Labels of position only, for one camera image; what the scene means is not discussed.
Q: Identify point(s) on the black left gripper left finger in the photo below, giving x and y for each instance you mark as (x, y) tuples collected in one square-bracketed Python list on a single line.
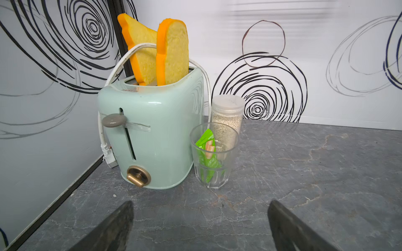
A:
[(112, 233)]

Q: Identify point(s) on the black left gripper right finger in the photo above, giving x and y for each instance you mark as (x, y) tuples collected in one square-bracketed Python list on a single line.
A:
[(290, 233)]

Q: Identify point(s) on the mint green toaster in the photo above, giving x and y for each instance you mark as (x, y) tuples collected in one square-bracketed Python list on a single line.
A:
[(151, 143)]

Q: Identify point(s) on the clear drinking glass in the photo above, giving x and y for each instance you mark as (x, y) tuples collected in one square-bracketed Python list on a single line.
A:
[(226, 159)]

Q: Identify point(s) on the green snack packet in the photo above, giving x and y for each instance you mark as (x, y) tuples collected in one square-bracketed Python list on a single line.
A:
[(206, 154)]

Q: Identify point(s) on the clear spice jar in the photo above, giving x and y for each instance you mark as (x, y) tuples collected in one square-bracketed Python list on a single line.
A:
[(227, 113)]

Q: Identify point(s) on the right toy bread slice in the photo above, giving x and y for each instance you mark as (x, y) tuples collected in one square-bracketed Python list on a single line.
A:
[(172, 59)]

